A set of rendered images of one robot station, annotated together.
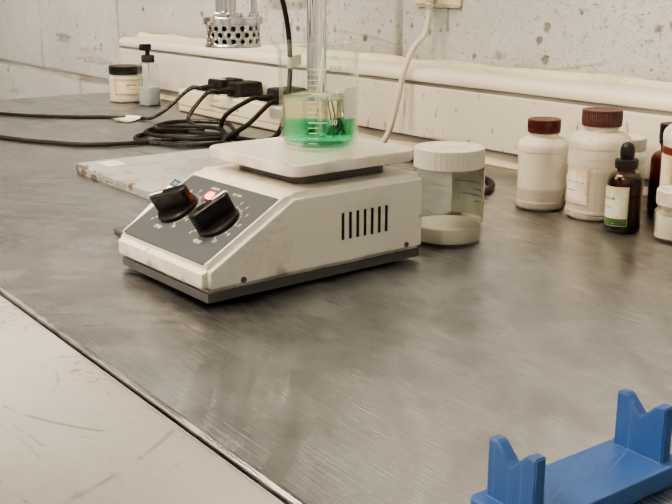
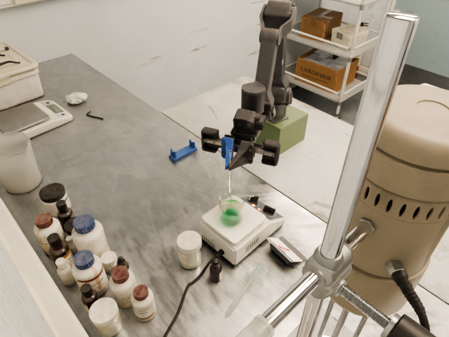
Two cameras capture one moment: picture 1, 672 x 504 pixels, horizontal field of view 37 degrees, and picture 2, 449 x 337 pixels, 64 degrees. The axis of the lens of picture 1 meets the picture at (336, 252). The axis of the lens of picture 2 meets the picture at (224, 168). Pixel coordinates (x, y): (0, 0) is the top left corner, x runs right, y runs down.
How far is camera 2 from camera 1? 1.48 m
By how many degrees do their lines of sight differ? 124
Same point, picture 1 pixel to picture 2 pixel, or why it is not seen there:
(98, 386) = (256, 172)
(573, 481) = (184, 150)
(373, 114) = not seen: outside the picture
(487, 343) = (188, 190)
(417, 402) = (202, 171)
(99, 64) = not seen: outside the picture
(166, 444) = not seen: hidden behind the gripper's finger
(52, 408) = (260, 166)
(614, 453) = (177, 155)
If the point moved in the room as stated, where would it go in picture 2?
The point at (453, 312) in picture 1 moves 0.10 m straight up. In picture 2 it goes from (194, 204) to (192, 178)
